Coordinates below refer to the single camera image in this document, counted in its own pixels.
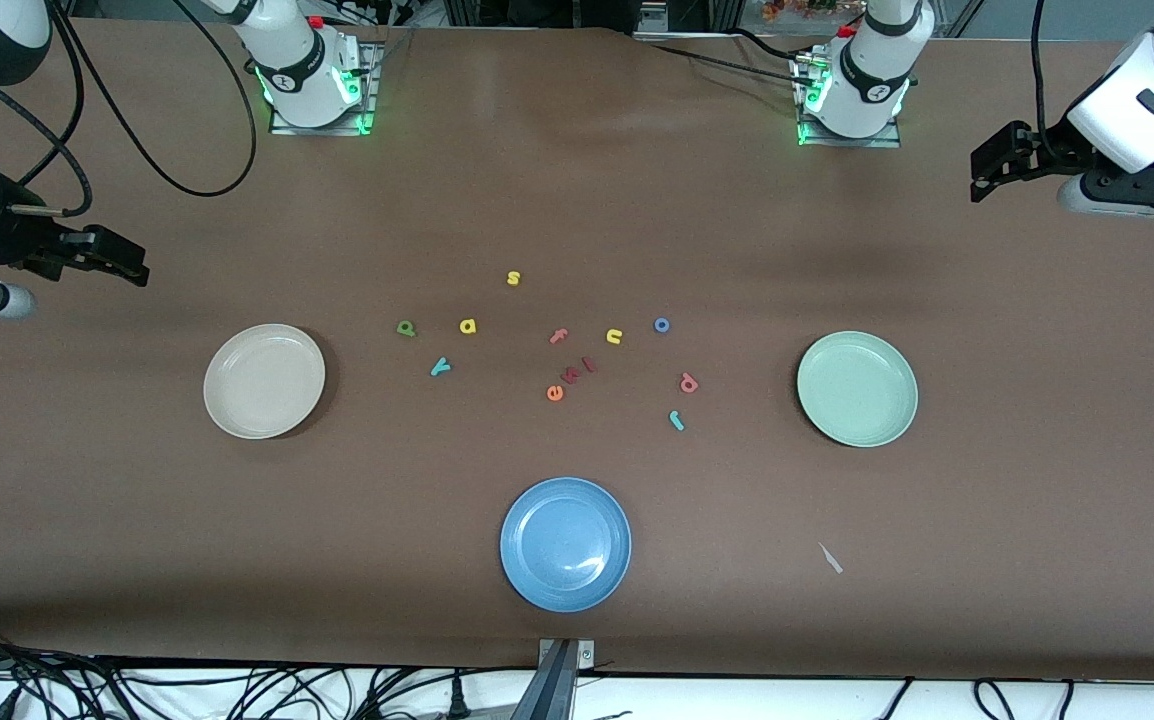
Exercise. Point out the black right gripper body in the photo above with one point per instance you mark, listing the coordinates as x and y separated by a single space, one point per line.
12 243

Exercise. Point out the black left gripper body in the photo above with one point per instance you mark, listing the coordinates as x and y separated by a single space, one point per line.
1049 152

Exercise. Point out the teal foam letter y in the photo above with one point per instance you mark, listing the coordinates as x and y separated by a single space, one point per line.
440 367

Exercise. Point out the red foam letter d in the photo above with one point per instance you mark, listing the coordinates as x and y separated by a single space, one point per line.
691 386

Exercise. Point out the teal foam letter r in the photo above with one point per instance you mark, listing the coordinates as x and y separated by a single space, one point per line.
676 422

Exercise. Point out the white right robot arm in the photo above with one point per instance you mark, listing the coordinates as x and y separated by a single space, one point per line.
297 60

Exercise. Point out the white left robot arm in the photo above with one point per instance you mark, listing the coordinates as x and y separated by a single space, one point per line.
872 80

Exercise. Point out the beige round plate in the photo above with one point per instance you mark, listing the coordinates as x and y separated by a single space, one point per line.
264 382

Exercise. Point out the orange flower bunch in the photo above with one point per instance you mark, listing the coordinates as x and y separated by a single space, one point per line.
797 8

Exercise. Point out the pale green round plate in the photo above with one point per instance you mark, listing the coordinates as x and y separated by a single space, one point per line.
857 390

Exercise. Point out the small white paper scrap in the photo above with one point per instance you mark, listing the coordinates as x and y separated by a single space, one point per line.
830 558

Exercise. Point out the blue round plate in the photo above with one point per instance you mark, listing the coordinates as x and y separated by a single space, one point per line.
565 545

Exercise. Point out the black power plug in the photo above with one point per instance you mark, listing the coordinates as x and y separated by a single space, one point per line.
457 700

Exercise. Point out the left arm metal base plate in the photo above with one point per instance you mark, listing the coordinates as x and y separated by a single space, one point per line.
847 142

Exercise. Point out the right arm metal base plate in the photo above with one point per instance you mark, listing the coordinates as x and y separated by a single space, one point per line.
371 90

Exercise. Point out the grey metal camera post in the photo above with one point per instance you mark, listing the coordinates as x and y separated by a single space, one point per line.
557 680

